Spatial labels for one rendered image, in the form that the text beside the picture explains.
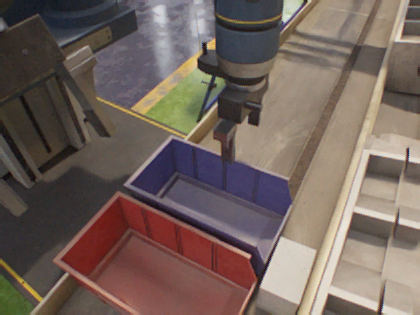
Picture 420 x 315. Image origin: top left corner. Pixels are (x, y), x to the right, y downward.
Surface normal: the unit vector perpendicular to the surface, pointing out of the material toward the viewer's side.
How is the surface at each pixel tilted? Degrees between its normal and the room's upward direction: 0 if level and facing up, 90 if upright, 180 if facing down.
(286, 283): 0
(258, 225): 0
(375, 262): 10
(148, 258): 0
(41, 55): 65
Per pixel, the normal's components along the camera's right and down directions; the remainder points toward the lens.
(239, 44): -0.26, 0.69
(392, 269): -0.18, -0.75
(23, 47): 0.74, 0.06
